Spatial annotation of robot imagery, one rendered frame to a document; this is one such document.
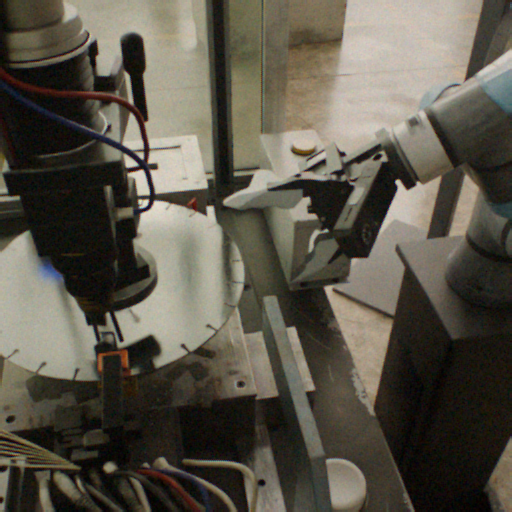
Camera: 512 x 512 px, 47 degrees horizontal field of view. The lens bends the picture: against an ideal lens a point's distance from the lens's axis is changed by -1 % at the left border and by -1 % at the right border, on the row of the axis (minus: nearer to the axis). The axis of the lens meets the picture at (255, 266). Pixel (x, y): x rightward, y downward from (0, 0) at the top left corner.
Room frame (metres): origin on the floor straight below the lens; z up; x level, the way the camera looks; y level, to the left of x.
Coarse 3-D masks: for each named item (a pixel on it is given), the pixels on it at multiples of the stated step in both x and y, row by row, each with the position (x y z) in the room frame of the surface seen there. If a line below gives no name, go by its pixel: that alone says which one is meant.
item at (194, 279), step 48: (144, 240) 0.63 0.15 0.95; (192, 240) 0.63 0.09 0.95; (0, 288) 0.53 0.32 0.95; (48, 288) 0.53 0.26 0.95; (192, 288) 0.53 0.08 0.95; (240, 288) 0.53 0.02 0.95; (0, 336) 0.45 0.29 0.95; (48, 336) 0.45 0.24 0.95; (144, 336) 0.45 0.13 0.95; (192, 336) 0.45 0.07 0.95
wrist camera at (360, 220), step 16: (368, 176) 0.56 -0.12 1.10; (384, 176) 0.56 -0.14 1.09; (352, 192) 0.54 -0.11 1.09; (368, 192) 0.53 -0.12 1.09; (384, 192) 0.55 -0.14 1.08; (352, 208) 0.52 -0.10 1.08; (368, 208) 0.52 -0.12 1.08; (384, 208) 0.54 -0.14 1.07; (336, 224) 0.50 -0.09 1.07; (352, 224) 0.49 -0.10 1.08; (368, 224) 0.50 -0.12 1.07; (336, 240) 0.49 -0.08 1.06; (352, 240) 0.48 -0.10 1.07; (368, 240) 0.49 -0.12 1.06; (352, 256) 0.48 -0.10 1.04
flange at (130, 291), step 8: (136, 248) 0.60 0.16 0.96; (144, 248) 0.60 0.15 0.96; (144, 256) 0.58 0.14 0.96; (152, 256) 0.58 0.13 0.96; (152, 264) 0.57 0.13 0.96; (152, 272) 0.55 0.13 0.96; (144, 280) 0.54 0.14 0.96; (152, 280) 0.54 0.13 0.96; (128, 288) 0.52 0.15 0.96; (136, 288) 0.52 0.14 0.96; (144, 288) 0.52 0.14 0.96; (120, 296) 0.51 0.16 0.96; (128, 296) 0.51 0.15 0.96; (136, 296) 0.51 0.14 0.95; (120, 304) 0.50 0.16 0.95
